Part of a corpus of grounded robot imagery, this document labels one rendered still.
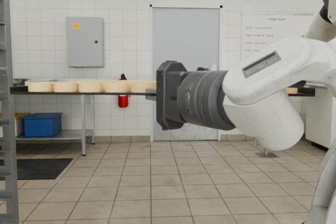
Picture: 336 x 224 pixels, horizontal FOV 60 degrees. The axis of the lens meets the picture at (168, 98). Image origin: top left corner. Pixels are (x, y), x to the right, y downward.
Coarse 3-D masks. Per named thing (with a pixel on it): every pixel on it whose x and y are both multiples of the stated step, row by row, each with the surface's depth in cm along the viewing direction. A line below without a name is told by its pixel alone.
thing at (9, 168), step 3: (0, 168) 107; (3, 168) 106; (6, 168) 106; (9, 168) 106; (0, 171) 107; (3, 171) 106; (6, 171) 106; (9, 171) 106; (0, 174) 105; (3, 174) 105; (6, 174) 105; (9, 174) 105
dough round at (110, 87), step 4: (108, 84) 60; (112, 84) 60; (116, 84) 60; (120, 84) 60; (124, 84) 60; (108, 88) 60; (112, 88) 60; (116, 88) 60; (120, 88) 60; (124, 88) 61
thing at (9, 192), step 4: (0, 192) 107; (4, 192) 107; (8, 192) 107; (12, 192) 107; (0, 196) 107; (4, 196) 107; (8, 196) 107; (12, 196) 107; (0, 200) 105; (4, 200) 105; (8, 200) 105
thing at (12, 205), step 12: (0, 0) 102; (0, 12) 102; (0, 24) 102; (0, 36) 103; (0, 60) 103; (0, 84) 104; (12, 84) 106; (12, 96) 106; (12, 108) 107; (12, 120) 107; (12, 132) 107; (12, 144) 107; (12, 156) 107; (12, 168) 107; (12, 180) 107; (12, 204) 108
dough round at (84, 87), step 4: (80, 84) 61; (84, 84) 60; (88, 84) 60; (92, 84) 60; (96, 84) 61; (100, 84) 62; (80, 88) 61; (84, 88) 60; (88, 88) 60; (92, 88) 60; (96, 88) 61; (100, 88) 62
